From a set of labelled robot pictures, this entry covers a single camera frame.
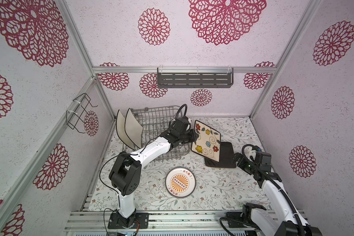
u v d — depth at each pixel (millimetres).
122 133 854
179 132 671
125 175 474
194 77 925
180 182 837
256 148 747
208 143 876
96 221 745
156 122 1170
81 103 796
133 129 1088
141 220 735
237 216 759
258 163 636
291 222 412
